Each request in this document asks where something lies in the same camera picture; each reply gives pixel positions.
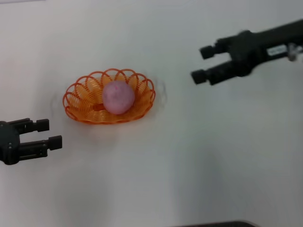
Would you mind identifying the pink peach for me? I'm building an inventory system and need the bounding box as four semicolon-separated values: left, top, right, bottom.
102;80;135;115

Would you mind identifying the silver angled connector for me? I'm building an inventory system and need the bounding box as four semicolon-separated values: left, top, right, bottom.
287;44;303;62

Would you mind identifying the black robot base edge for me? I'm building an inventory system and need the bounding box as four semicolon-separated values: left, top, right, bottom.
177;220;258;227

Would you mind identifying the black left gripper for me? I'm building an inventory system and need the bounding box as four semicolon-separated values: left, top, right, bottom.
0;118;63;166

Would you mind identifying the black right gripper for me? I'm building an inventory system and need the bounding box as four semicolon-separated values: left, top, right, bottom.
191;19;303;86

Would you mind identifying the orange plastic wire basket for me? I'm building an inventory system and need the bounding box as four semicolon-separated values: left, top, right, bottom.
62;68;156;125

